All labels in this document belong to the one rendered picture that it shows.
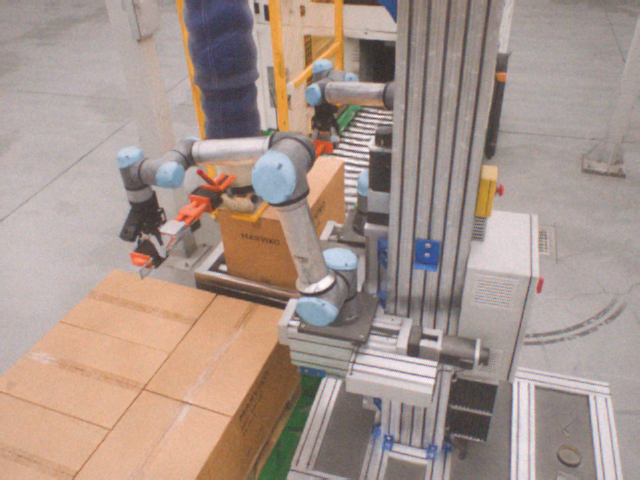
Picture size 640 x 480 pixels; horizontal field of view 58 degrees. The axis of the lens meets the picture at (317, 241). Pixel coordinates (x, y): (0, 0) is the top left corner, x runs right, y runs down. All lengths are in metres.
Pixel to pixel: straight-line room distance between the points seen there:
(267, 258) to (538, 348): 1.56
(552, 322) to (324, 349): 1.86
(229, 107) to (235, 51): 0.20
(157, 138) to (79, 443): 1.81
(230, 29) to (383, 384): 1.23
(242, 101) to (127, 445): 1.30
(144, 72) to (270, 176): 2.01
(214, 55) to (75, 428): 1.44
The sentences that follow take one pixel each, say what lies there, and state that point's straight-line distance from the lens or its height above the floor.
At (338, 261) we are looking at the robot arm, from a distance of 1.72.
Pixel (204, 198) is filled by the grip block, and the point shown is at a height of 1.26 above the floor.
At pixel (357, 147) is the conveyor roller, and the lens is 3.94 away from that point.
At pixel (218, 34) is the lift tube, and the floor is 1.78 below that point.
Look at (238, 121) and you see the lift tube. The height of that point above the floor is 1.47.
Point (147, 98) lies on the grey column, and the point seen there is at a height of 1.13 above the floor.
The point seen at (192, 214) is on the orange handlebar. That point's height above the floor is 1.25.
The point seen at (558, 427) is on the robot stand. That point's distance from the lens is 2.77.
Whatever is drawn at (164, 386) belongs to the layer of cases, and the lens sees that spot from 2.43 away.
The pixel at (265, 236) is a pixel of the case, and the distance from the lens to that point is 2.57.
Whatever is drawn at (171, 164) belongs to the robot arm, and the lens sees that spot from 1.68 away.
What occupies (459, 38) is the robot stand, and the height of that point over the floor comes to 1.89.
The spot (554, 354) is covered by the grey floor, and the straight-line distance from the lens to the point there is 3.35.
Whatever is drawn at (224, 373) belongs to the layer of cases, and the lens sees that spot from 2.42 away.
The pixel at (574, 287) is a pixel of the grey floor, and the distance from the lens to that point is 3.81.
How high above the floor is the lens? 2.33
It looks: 36 degrees down
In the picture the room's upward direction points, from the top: 3 degrees counter-clockwise
